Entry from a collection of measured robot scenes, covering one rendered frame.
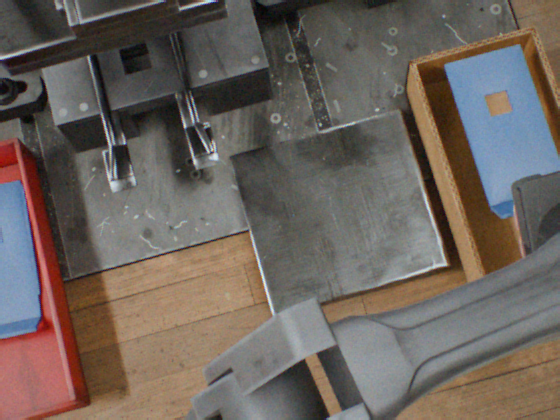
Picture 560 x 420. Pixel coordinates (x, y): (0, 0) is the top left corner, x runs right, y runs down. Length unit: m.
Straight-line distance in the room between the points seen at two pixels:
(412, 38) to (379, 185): 0.16
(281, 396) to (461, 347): 0.11
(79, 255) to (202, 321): 0.14
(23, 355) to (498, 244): 0.45
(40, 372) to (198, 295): 0.16
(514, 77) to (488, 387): 0.28
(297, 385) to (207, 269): 0.38
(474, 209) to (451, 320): 0.42
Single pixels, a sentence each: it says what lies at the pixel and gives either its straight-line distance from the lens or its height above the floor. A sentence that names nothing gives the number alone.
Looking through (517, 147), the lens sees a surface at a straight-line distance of 0.98.
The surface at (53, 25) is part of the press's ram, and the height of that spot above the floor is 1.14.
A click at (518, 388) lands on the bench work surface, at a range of 1.02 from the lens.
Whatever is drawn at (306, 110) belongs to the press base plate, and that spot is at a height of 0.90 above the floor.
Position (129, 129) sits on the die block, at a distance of 1.05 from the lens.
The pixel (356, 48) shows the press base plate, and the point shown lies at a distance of 1.09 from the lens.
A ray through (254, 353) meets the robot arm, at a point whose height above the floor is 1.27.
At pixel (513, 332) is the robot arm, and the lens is 0.65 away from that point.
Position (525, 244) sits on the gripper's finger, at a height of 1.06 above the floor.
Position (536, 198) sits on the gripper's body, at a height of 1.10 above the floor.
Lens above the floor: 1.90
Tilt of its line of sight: 75 degrees down
